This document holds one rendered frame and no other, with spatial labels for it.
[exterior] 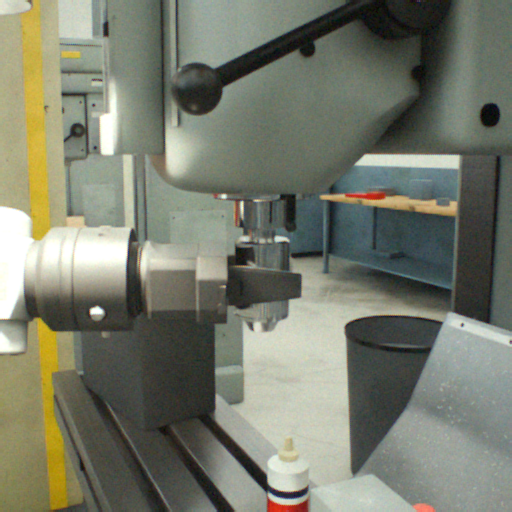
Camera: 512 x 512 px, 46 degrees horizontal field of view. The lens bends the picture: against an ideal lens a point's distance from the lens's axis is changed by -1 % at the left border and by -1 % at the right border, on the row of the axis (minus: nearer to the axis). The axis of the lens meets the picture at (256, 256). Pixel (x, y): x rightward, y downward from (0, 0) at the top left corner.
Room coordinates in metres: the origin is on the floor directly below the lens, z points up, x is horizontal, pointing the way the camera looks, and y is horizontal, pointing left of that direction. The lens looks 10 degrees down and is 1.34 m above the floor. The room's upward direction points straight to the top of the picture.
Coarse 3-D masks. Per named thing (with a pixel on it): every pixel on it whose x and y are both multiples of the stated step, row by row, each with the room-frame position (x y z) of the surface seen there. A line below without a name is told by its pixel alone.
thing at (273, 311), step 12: (288, 252) 0.51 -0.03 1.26; (240, 264) 0.50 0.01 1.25; (252, 264) 0.50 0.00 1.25; (264, 264) 0.49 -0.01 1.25; (276, 264) 0.50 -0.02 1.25; (288, 264) 0.51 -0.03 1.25; (288, 300) 0.51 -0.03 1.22; (240, 312) 0.50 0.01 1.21; (252, 312) 0.50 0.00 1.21; (264, 312) 0.49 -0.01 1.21; (276, 312) 0.50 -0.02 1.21
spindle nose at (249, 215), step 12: (240, 204) 0.50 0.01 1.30; (252, 204) 0.50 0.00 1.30; (264, 204) 0.49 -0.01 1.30; (276, 204) 0.50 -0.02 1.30; (240, 216) 0.50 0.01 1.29; (252, 216) 0.50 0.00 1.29; (264, 216) 0.49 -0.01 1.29; (276, 216) 0.50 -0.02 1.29; (252, 228) 0.50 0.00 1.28; (264, 228) 0.49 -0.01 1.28; (276, 228) 0.50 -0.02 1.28
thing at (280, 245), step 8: (240, 240) 0.51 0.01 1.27; (248, 240) 0.51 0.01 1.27; (272, 240) 0.51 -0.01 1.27; (280, 240) 0.51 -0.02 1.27; (288, 240) 0.51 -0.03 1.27; (240, 248) 0.50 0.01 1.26; (248, 248) 0.50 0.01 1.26; (256, 248) 0.49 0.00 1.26; (264, 248) 0.49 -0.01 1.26; (272, 248) 0.50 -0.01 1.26; (280, 248) 0.50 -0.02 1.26; (288, 248) 0.51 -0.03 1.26
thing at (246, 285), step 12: (228, 276) 0.49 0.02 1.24; (240, 276) 0.48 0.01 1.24; (252, 276) 0.48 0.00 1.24; (264, 276) 0.49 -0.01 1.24; (276, 276) 0.49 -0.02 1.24; (288, 276) 0.49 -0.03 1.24; (300, 276) 0.49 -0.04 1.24; (228, 288) 0.48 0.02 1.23; (240, 288) 0.48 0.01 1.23; (252, 288) 0.48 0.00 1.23; (264, 288) 0.49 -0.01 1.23; (276, 288) 0.49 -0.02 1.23; (288, 288) 0.49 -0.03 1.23; (300, 288) 0.49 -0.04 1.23; (228, 300) 0.49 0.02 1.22; (240, 300) 0.48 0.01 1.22; (252, 300) 0.48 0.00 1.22; (264, 300) 0.49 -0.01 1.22; (276, 300) 0.49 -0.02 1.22
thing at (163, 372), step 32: (160, 320) 0.80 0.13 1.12; (192, 320) 0.83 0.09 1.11; (96, 352) 0.90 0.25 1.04; (128, 352) 0.81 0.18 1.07; (160, 352) 0.80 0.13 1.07; (192, 352) 0.83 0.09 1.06; (96, 384) 0.91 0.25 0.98; (128, 384) 0.81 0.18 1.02; (160, 384) 0.79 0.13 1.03; (192, 384) 0.82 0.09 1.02; (128, 416) 0.81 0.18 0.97; (160, 416) 0.79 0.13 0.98; (192, 416) 0.82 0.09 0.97
